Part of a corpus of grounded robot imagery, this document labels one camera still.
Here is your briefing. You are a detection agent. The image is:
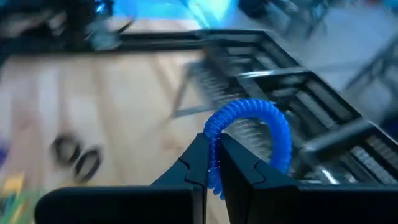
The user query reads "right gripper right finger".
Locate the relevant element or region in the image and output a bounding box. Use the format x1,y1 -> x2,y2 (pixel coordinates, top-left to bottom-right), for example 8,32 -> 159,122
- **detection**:
219,133 -> 398,224

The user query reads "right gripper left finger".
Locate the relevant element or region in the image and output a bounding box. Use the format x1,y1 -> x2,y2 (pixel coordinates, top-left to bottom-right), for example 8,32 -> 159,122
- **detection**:
34,132 -> 209,224

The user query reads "black spiral wrist coil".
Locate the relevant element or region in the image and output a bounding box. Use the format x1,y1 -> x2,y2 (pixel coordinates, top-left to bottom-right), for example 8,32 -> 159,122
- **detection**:
74,147 -> 103,184
51,133 -> 82,166

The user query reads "yellow green crayon box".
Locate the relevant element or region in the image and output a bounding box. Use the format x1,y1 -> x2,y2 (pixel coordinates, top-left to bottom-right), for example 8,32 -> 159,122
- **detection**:
0,172 -> 37,224

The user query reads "black plastic mesh basket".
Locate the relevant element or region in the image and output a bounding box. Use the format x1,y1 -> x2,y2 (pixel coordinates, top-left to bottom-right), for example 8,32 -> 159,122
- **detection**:
298,119 -> 398,187
236,70 -> 377,150
198,29 -> 312,78

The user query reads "black mesh organizer rack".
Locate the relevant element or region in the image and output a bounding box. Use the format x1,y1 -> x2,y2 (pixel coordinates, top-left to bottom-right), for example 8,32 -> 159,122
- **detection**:
170,57 -> 280,162

